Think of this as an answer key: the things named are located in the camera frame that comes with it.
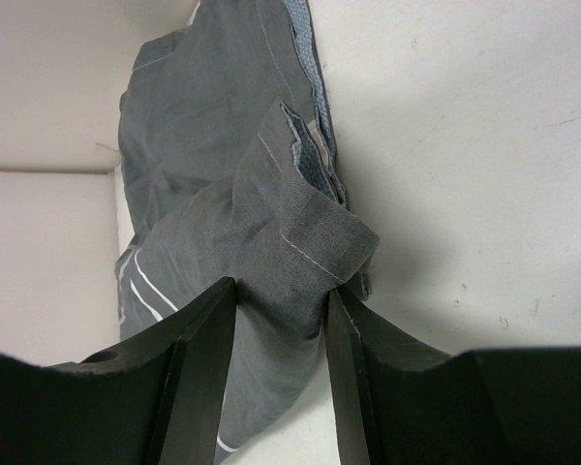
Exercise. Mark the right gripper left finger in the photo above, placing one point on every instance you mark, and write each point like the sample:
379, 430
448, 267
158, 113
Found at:
154, 398

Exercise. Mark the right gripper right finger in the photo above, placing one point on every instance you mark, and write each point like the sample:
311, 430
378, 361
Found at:
354, 334

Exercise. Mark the grey striped cloth napkin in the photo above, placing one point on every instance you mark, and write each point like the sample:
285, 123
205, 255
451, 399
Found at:
228, 164

